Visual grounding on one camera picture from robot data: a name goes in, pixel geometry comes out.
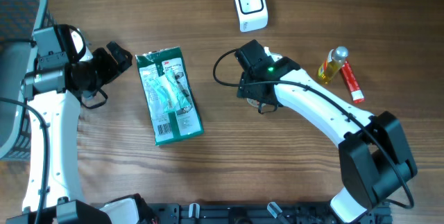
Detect white barcode scanner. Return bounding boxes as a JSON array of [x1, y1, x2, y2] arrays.
[[234, 0, 268, 33]]

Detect light green wipes packet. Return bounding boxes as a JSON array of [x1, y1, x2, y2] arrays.
[[148, 70, 191, 114]]

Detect red white snack packet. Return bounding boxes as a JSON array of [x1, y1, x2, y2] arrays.
[[340, 60, 365, 103]]

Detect grey plastic mesh basket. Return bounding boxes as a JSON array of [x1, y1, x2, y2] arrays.
[[1, 0, 56, 161]]

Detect green white tape roll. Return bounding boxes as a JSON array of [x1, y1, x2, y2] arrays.
[[246, 98, 265, 108]]

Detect yellow liquid bottle silver cap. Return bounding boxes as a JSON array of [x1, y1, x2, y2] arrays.
[[317, 46, 348, 84]]

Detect left black camera cable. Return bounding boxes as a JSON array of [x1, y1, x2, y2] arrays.
[[0, 97, 49, 224]]

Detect green 3M gloves package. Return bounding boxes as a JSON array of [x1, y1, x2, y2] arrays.
[[135, 46, 204, 146]]

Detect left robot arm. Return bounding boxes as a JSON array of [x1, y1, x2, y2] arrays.
[[7, 24, 133, 223]]

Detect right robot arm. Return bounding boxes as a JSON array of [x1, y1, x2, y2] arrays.
[[234, 40, 418, 223]]

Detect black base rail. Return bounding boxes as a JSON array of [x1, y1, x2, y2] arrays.
[[84, 201, 393, 224]]

